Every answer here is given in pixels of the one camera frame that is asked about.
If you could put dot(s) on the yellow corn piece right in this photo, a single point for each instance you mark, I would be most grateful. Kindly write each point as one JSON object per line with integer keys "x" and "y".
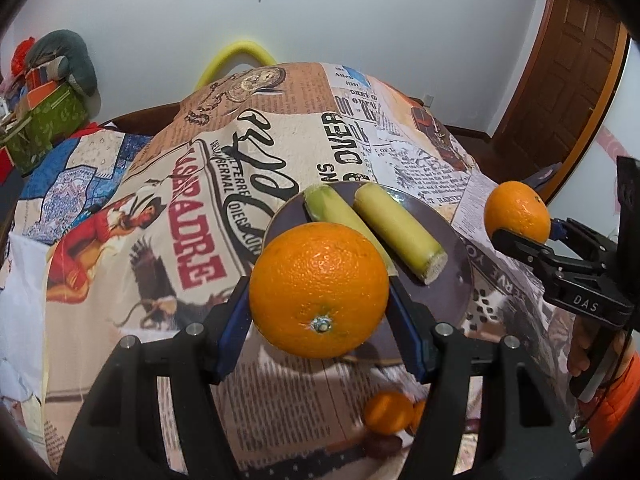
{"x": 400, "y": 232}

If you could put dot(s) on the medium orange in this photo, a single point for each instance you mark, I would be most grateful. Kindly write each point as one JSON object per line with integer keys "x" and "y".
{"x": 517, "y": 210}

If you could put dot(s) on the yellow corn piece left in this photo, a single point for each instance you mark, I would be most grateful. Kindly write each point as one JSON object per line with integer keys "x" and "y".
{"x": 330, "y": 210}

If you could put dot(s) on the blue patterned quilt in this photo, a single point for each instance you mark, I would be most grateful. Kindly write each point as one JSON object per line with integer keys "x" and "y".
{"x": 65, "y": 180}

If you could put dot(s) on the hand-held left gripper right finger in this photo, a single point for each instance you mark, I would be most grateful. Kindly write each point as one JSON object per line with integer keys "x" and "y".
{"x": 407, "y": 330}

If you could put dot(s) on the red plastic bag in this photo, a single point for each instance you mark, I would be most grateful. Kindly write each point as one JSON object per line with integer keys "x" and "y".
{"x": 20, "y": 55}

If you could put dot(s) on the grey plush pillow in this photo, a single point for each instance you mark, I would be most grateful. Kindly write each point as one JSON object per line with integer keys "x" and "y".
{"x": 75, "y": 55}

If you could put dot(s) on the newspaper print tablecloth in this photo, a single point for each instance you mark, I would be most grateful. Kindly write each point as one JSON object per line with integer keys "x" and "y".
{"x": 200, "y": 170}

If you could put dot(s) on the small tangerine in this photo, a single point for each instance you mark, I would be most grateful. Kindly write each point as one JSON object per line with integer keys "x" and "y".
{"x": 419, "y": 416}
{"x": 387, "y": 412}

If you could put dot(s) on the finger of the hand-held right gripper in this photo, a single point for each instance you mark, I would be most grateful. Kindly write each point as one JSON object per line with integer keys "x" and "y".
{"x": 585, "y": 245}
{"x": 530, "y": 255}

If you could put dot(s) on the brown wooden door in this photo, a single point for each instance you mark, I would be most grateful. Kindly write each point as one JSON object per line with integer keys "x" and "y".
{"x": 565, "y": 85}

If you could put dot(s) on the dark wooden bed frame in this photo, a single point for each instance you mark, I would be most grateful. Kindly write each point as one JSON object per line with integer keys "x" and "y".
{"x": 135, "y": 122}

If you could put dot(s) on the white cloth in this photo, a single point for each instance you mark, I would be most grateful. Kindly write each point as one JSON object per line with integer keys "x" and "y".
{"x": 20, "y": 310}

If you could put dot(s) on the dark brown plate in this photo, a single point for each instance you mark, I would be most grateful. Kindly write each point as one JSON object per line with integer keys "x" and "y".
{"x": 445, "y": 280}

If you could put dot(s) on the orange box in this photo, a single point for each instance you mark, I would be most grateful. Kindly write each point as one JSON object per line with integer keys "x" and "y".
{"x": 40, "y": 90}

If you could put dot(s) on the red box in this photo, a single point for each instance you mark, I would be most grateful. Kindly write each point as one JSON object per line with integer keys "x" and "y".
{"x": 5, "y": 165}

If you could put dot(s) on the yellow foam tube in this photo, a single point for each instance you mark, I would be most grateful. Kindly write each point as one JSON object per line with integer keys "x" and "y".
{"x": 240, "y": 47}

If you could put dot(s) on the yellow corn piece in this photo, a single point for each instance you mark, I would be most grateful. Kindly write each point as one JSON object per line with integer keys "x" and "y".
{"x": 400, "y": 232}
{"x": 330, "y": 210}

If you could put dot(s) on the white wardrobe door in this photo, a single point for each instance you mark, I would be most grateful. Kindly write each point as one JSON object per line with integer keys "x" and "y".
{"x": 620, "y": 125}

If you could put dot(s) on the green patterned box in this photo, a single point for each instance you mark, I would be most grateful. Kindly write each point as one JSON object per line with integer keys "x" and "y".
{"x": 50, "y": 120}

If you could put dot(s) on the person's right hand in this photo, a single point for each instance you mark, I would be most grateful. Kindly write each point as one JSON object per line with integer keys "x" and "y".
{"x": 580, "y": 345}

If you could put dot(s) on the large orange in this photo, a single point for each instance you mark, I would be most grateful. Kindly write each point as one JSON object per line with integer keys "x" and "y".
{"x": 315, "y": 285}

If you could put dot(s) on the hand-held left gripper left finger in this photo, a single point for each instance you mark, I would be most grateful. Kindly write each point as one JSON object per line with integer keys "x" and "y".
{"x": 232, "y": 330}

